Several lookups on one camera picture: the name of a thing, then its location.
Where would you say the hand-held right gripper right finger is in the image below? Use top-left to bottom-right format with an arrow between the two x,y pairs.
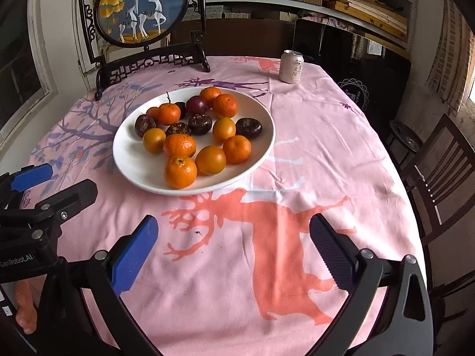
308,213 -> 435,356

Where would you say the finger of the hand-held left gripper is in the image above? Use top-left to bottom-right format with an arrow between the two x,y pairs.
0,179 -> 99,241
0,163 -> 53,208

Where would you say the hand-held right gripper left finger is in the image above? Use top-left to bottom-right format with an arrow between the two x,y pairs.
41,214 -> 164,356

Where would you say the white plate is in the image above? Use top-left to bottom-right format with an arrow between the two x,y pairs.
112,87 -> 277,196

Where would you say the pile of tangerines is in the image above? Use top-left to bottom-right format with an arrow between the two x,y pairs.
142,86 -> 252,190

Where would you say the red plum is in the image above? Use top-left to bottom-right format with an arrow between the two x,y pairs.
186,95 -> 208,116

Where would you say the person's left hand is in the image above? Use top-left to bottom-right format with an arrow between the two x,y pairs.
15,278 -> 41,334

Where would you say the white framed window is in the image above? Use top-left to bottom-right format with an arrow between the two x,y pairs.
0,0 -> 58,139

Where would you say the pink printed tablecloth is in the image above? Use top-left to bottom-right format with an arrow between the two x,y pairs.
0,55 -> 427,356

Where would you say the black round stool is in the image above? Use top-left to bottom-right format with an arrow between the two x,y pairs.
388,120 -> 424,152

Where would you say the dark wooden chair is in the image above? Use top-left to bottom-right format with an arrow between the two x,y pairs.
401,113 -> 475,245

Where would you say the beige drink can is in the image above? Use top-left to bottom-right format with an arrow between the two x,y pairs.
279,49 -> 305,84

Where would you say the round deer painting table screen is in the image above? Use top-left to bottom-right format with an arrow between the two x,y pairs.
77,0 -> 211,101

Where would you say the black leaning board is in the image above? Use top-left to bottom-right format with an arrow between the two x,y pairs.
293,17 -> 412,115

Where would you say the brick pattern curtain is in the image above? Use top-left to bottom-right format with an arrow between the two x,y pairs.
427,0 -> 475,115

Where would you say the white bookshelf with books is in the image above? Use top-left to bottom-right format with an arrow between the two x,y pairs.
182,0 -> 416,50

